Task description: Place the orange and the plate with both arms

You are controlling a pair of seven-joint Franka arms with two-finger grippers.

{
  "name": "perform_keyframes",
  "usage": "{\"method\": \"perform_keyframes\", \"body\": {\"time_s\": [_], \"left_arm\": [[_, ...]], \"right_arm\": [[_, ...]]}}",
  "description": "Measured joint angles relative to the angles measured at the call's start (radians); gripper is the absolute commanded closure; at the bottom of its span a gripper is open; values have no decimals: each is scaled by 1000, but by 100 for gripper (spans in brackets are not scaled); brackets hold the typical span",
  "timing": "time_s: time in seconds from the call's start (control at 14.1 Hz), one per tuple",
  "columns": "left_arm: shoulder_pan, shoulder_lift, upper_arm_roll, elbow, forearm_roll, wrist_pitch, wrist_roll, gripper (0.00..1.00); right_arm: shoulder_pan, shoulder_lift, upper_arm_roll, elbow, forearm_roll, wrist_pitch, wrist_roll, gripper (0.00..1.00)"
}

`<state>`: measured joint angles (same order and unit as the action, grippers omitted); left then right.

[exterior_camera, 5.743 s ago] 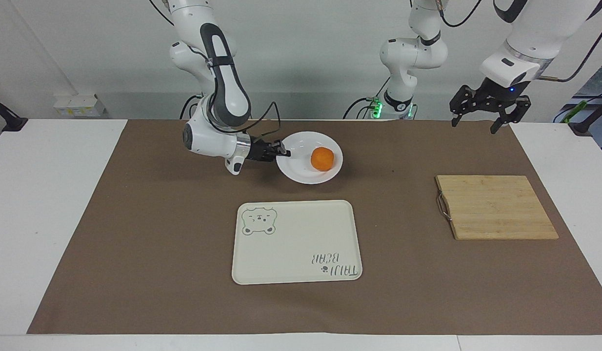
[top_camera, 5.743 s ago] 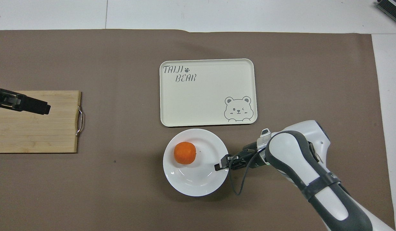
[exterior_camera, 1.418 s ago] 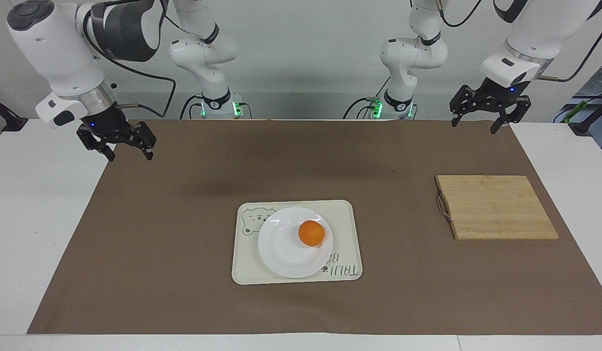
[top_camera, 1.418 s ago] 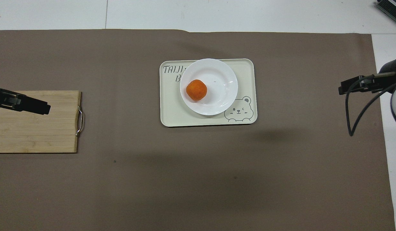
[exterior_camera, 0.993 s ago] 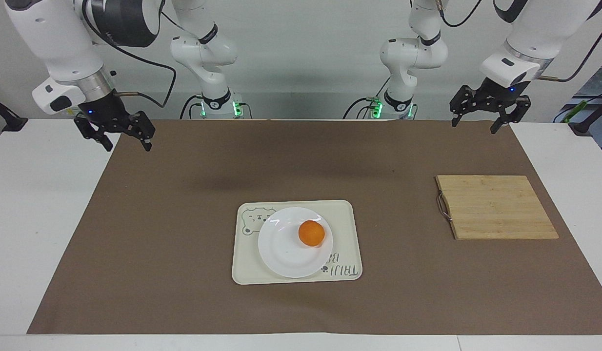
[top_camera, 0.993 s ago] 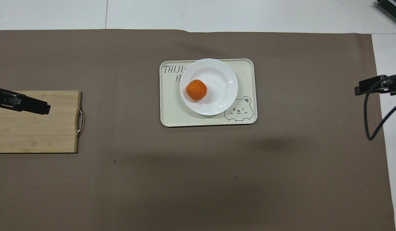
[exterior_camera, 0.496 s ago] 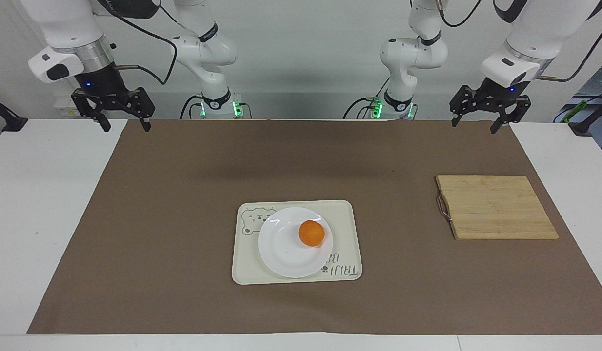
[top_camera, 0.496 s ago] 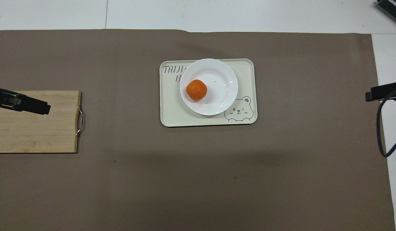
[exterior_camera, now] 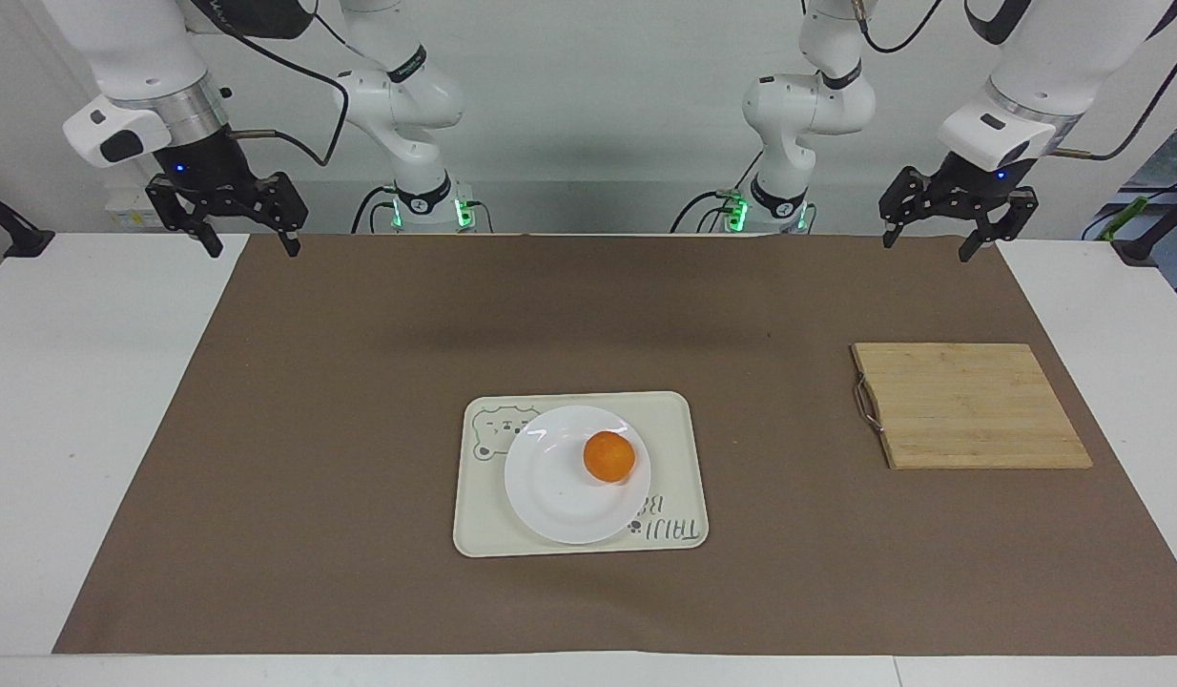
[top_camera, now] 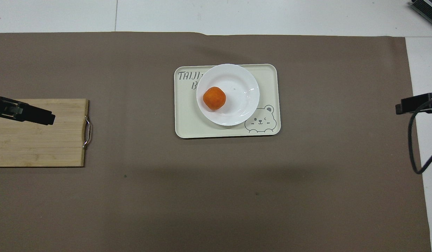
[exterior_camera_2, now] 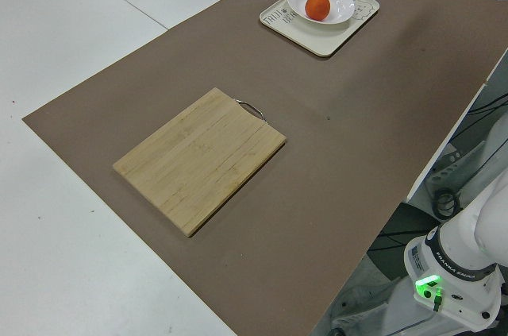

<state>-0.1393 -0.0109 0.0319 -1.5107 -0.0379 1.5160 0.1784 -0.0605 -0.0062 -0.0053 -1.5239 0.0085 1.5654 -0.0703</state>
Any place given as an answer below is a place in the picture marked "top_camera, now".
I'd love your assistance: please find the orange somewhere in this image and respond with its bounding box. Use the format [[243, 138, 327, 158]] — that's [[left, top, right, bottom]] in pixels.
[[203, 86, 226, 111]]

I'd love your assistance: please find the white round plate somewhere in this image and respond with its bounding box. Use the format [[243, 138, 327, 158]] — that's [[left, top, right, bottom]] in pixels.
[[196, 63, 260, 127]]

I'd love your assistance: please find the cream tray with bear print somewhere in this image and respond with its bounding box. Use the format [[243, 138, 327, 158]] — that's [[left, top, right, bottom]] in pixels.
[[174, 64, 281, 139]]

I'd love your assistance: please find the black stand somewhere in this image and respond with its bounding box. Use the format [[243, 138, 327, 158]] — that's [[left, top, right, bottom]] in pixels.
[[410, 0, 432, 21]]

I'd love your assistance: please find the bamboo cutting board with handle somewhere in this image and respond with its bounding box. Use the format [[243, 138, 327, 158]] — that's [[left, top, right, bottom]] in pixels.
[[0, 98, 92, 168]]

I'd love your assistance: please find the black cable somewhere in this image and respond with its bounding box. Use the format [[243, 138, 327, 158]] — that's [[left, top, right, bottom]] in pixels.
[[407, 97, 432, 175]]

